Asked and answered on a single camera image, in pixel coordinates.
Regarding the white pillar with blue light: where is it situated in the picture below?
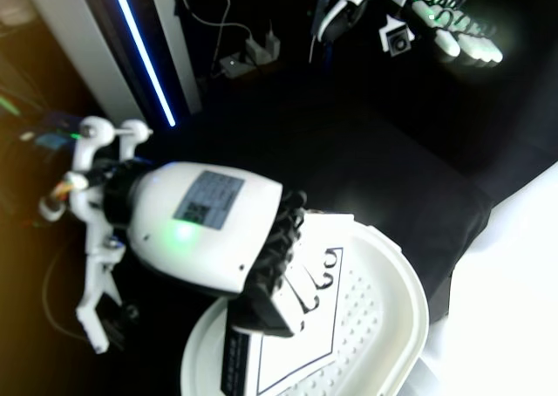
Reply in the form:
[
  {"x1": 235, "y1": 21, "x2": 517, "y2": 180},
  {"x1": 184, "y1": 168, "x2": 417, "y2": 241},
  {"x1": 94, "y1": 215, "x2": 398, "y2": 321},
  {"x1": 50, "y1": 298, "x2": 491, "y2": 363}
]
[{"x1": 19, "y1": 0, "x2": 202, "y2": 129}]

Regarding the blue and white calculator box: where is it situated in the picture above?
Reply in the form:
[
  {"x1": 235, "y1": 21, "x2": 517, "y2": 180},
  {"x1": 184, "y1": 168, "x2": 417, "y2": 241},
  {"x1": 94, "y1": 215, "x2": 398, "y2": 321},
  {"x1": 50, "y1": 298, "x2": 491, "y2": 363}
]
[{"x1": 220, "y1": 212, "x2": 357, "y2": 396}]

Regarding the black table cloth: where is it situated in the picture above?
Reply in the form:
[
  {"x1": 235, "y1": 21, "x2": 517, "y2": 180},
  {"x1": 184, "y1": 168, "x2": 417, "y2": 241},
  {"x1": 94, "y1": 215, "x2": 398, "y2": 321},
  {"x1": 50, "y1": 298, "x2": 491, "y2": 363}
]
[{"x1": 112, "y1": 55, "x2": 558, "y2": 396}]

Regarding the white power strip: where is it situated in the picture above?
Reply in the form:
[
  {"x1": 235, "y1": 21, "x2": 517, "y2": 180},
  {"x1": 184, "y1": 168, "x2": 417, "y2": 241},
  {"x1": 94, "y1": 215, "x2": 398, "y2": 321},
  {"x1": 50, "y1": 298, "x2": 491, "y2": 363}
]
[{"x1": 219, "y1": 38, "x2": 282, "y2": 79}]

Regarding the white plastic tray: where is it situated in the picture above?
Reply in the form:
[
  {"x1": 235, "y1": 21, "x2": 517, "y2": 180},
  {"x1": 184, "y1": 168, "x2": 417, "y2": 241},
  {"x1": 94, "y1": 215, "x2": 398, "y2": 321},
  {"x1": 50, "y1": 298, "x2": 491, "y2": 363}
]
[{"x1": 180, "y1": 212, "x2": 427, "y2": 396}]

